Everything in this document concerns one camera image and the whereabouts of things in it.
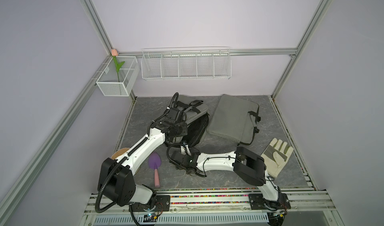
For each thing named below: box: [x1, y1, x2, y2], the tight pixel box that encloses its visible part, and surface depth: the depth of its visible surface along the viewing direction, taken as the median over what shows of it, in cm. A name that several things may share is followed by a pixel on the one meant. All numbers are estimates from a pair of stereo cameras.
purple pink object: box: [148, 152, 162, 188], surface depth 88 cm
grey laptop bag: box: [207, 94, 261, 145], surface depth 104 cm
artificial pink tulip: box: [111, 48, 126, 83], surface depth 92 cm
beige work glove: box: [260, 138, 294, 178], surface depth 91 cm
